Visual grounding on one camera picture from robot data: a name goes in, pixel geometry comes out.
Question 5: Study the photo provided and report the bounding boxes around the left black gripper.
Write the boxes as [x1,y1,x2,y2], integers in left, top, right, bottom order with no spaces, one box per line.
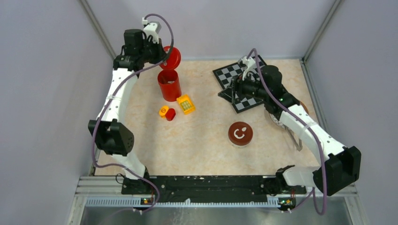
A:
[138,37,168,65]

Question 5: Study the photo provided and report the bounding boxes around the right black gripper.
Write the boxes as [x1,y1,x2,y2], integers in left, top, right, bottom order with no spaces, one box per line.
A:
[218,69,269,104]

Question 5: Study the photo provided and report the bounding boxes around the red oval dish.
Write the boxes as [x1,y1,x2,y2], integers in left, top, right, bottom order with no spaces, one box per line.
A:
[160,47,182,70]

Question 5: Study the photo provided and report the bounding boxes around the red cylindrical cup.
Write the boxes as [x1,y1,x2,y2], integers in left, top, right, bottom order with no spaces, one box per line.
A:
[157,70,182,102]

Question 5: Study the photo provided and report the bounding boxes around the brown round lid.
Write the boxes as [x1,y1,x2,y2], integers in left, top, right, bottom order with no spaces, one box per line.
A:
[228,121,253,144]

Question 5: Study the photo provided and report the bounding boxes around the silver metal tongs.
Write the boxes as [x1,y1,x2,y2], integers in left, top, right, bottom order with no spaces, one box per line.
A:
[286,128,303,152]

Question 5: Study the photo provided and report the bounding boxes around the steel lunch box bowl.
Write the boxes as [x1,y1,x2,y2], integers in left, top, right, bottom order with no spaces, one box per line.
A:
[230,142,251,149]

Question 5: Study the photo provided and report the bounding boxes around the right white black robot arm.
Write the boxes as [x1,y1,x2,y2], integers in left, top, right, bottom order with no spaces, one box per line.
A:
[213,63,361,196]

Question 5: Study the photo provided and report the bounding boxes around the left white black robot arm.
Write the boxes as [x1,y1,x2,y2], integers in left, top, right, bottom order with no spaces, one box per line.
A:
[88,29,167,194]

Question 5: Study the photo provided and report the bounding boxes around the black white chessboard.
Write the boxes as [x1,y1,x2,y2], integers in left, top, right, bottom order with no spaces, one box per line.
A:
[213,61,264,113]

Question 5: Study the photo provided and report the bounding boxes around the patterned round plate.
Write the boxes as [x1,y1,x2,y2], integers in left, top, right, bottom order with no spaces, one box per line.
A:
[268,102,309,129]

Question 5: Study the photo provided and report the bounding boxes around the yellow toy tray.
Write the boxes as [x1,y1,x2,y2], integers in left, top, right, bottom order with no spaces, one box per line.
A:
[176,94,196,115]

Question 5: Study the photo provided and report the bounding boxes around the yellow toy block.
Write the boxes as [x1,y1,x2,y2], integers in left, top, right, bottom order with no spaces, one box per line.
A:
[159,105,169,118]

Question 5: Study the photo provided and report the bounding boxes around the red toy block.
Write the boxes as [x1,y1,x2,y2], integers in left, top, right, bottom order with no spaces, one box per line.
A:
[165,108,176,121]

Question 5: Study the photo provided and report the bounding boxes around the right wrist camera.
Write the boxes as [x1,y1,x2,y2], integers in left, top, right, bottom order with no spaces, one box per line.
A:
[237,56,260,81]

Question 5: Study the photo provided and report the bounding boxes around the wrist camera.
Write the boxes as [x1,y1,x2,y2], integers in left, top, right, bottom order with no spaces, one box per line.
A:
[142,18,161,44]
[237,56,260,81]

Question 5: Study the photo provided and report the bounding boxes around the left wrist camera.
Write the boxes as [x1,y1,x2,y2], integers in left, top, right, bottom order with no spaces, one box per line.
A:
[142,18,161,44]

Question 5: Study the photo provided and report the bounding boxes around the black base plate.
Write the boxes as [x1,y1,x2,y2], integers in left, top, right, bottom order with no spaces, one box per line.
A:
[121,175,307,203]

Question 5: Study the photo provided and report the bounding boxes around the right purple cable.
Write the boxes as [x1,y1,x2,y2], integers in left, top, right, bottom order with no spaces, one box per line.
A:
[245,48,328,216]

